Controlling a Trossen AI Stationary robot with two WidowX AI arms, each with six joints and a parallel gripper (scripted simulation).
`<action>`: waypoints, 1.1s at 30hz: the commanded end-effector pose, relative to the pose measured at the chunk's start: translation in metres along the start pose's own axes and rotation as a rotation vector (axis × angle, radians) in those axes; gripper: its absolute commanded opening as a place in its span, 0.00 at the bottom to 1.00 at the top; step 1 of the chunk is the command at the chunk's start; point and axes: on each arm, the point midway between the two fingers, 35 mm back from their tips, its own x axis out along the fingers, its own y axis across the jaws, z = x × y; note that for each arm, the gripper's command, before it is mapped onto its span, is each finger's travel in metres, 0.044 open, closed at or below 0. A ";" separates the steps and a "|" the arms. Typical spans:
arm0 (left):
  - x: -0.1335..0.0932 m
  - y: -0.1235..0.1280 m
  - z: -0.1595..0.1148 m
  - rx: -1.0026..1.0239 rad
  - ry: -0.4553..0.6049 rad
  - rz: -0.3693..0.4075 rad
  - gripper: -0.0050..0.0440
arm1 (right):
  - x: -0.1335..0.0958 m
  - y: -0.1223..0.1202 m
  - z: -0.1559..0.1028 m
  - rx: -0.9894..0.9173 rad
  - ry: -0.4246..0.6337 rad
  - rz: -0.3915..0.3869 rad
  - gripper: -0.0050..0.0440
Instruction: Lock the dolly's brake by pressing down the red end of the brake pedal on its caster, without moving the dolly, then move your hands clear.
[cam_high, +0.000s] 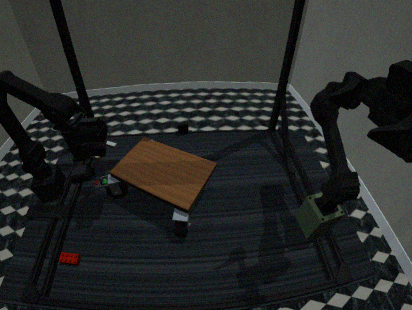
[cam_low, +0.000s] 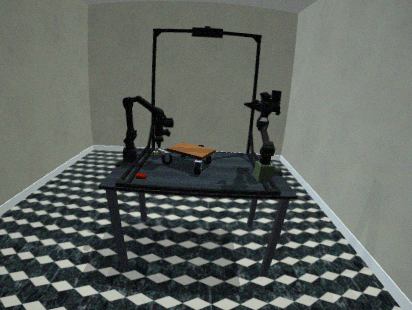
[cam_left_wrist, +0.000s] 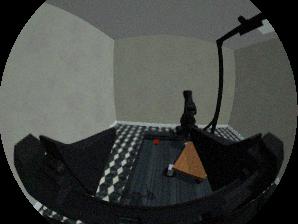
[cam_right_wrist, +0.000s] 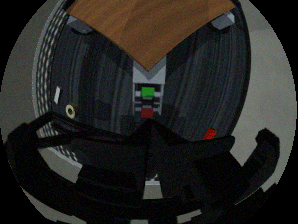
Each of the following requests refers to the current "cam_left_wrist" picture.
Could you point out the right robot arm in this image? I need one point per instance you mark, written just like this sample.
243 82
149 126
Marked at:
189 111

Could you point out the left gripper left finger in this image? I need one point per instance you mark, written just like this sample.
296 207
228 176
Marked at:
85 159

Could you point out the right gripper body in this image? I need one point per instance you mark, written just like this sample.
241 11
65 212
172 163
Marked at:
180 128

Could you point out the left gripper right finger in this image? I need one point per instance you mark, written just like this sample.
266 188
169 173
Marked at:
220 156

